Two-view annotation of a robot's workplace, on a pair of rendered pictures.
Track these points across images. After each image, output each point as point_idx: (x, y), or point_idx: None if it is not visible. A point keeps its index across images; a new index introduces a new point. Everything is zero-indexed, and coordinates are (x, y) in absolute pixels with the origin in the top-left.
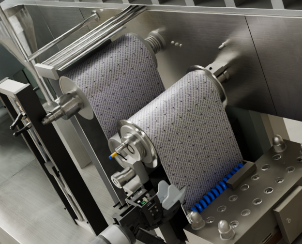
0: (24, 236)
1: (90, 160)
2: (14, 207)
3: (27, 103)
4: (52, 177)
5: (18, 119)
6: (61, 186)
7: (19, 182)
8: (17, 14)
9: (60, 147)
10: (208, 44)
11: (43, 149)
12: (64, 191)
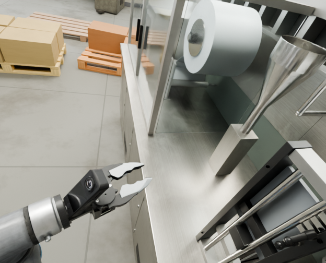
0: (154, 208)
1: (224, 174)
2: (159, 166)
3: None
4: (221, 220)
5: (307, 239)
6: (222, 236)
7: (170, 143)
8: (324, 57)
9: (286, 262)
10: None
11: (251, 222)
12: (220, 239)
